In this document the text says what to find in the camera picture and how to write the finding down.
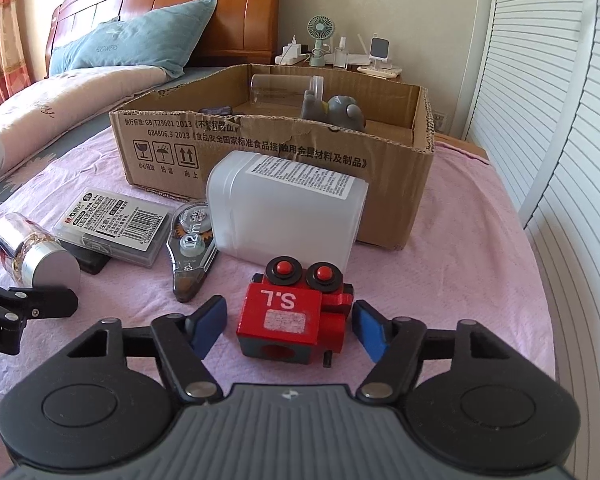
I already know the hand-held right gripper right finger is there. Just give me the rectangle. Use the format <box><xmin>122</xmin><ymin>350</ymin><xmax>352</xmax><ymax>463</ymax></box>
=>
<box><xmin>352</xmin><ymin>299</ymin><xmax>518</xmax><ymax>405</ymax></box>

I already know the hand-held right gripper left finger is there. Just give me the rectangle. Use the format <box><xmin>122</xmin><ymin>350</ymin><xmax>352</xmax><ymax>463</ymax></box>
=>
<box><xmin>67</xmin><ymin>295</ymin><xmax>228</xmax><ymax>403</ymax></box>

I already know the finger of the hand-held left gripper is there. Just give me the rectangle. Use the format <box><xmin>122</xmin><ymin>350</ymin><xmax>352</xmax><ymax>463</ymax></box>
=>
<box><xmin>0</xmin><ymin>276</ymin><xmax>79</xmax><ymax>332</ymax></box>

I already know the yellow capsule bottle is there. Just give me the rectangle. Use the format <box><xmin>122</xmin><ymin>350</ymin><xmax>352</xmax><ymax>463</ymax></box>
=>
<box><xmin>0</xmin><ymin>212</ymin><xmax>81</xmax><ymax>288</ymax></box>

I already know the red toy train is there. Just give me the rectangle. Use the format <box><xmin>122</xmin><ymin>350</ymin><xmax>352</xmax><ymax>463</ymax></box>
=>
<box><xmin>237</xmin><ymin>256</ymin><xmax>355</xmax><ymax>368</ymax></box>

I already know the cardboard box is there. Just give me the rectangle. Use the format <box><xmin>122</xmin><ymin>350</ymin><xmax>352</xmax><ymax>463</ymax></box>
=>
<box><xmin>109</xmin><ymin>63</ymin><xmax>437</xmax><ymax>252</ymax></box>

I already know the grey toy animal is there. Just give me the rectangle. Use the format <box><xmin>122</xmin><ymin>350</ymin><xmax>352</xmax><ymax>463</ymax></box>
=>
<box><xmin>301</xmin><ymin>89</ymin><xmax>366</xmax><ymax>133</ymax></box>

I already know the clear plastic jar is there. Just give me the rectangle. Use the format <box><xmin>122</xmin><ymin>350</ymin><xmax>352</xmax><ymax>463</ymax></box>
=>
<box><xmin>250</xmin><ymin>74</ymin><xmax>326</xmax><ymax>109</ymax></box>

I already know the black flat case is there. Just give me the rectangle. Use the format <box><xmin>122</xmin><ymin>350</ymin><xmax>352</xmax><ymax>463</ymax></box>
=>
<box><xmin>60</xmin><ymin>240</ymin><xmax>112</xmax><ymax>275</ymax></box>

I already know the clear correction tape dispenser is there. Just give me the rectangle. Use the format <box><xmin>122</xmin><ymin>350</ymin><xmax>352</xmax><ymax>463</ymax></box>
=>
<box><xmin>166</xmin><ymin>201</ymin><xmax>218</xmax><ymax>303</ymax></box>

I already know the clear labelled plastic case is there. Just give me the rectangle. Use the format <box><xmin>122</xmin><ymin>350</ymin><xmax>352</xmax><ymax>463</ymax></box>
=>
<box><xmin>52</xmin><ymin>187</ymin><xmax>172</xmax><ymax>268</ymax></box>

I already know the pink blanket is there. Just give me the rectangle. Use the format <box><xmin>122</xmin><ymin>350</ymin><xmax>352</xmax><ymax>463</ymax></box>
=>
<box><xmin>0</xmin><ymin>125</ymin><xmax>556</xmax><ymax>463</ymax></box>

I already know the white plastic bottle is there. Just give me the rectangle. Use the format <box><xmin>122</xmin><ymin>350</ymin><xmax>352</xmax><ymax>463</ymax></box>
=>
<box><xmin>206</xmin><ymin>150</ymin><xmax>370</xmax><ymax>267</ymax></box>

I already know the cream floral quilt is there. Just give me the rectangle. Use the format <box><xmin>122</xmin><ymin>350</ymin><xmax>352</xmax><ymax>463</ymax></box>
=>
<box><xmin>0</xmin><ymin>66</ymin><xmax>173</xmax><ymax>197</ymax></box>

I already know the orange patterned curtain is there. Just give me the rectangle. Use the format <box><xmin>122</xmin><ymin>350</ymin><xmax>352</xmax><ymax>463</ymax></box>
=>
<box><xmin>0</xmin><ymin>0</ymin><xmax>47</xmax><ymax>117</ymax></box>

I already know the white louvered closet door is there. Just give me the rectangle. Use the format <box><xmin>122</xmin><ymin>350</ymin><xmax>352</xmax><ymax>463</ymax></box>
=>
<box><xmin>522</xmin><ymin>0</ymin><xmax>600</xmax><ymax>466</ymax></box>
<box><xmin>462</xmin><ymin>0</ymin><xmax>600</xmax><ymax>226</ymax></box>

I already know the blue pillow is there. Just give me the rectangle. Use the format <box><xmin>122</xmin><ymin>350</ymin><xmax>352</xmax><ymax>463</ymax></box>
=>
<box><xmin>47</xmin><ymin>0</ymin><xmax>218</xmax><ymax>79</ymax></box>

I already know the white remote control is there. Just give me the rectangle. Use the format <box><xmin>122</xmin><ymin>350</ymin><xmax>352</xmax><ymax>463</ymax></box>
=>
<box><xmin>357</xmin><ymin>66</ymin><xmax>402</xmax><ymax>79</ymax></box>

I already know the white phone stand device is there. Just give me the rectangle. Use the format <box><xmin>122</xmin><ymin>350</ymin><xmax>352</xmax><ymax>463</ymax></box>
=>
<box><xmin>370</xmin><ymin>35</ymin><xmax>391</xmax><ymax>69</ymax></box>

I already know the green desk fan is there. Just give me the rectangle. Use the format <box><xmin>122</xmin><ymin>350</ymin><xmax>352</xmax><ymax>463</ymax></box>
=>
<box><xmin>307</xmin><ymin>15</ymin><xmax>334</xmax><ymax>67</ymax></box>

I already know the wooden bed frame rail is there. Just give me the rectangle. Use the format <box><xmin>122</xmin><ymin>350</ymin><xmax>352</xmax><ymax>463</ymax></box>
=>
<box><xmin>435</xmin><ymin>132</ymin><xmax>490</xmax><ymax>162</ymax></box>

